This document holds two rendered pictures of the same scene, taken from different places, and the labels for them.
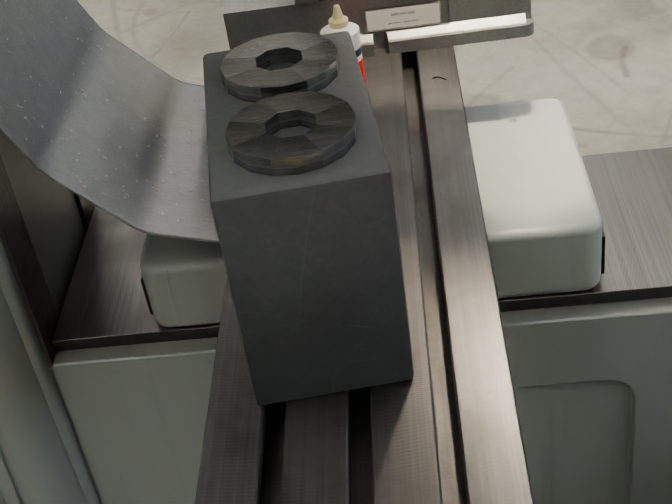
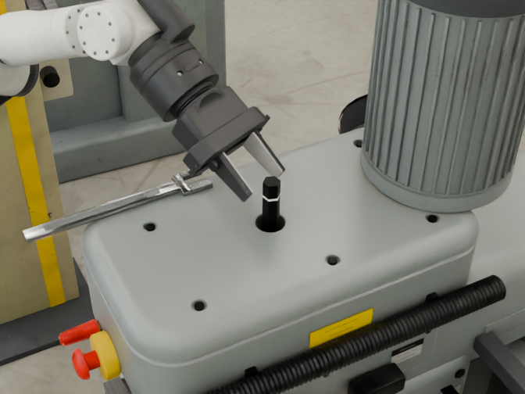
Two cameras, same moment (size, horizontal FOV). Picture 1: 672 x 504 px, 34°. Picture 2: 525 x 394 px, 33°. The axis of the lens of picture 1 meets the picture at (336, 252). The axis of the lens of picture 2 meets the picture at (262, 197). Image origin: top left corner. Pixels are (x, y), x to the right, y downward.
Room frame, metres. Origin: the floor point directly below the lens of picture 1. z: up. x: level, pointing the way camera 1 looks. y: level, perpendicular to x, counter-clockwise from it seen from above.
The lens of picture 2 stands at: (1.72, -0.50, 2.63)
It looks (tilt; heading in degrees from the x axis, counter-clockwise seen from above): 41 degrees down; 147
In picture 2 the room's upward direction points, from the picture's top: 1 degrees clockwise
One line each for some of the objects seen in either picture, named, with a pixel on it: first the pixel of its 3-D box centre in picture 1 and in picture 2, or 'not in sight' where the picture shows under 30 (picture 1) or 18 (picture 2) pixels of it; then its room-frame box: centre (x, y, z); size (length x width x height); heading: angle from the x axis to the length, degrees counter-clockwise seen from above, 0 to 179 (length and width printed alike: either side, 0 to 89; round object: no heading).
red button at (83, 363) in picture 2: not in sight; (87, 362); (1.04, -0.30, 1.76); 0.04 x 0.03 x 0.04; 174
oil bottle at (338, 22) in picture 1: (342, 54); not in sight; (1.04, -0.04, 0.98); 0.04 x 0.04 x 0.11
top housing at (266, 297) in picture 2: not in sight; (279, 263); (1.06, -0.03, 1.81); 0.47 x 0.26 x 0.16; 84
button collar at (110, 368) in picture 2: not in sight; (105, 355); (1.04, -0.27, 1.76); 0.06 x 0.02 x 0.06; 174
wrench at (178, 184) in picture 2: not in sight; (118, 205); (0.94, -0.19, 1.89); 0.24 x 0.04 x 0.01; 86
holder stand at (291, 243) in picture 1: (304, 203); not in sight; (0.71, 0.02, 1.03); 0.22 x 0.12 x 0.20; 2
